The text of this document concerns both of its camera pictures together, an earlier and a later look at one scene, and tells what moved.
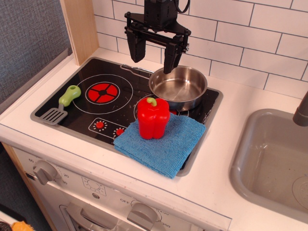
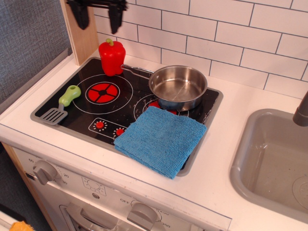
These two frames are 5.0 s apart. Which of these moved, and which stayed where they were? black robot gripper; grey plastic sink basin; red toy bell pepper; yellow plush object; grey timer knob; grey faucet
Moved: black robot gripper; red toy bell pepper
Stayed: grey faucet; yellow plush object; grey plastic sink basin; grey timer knob
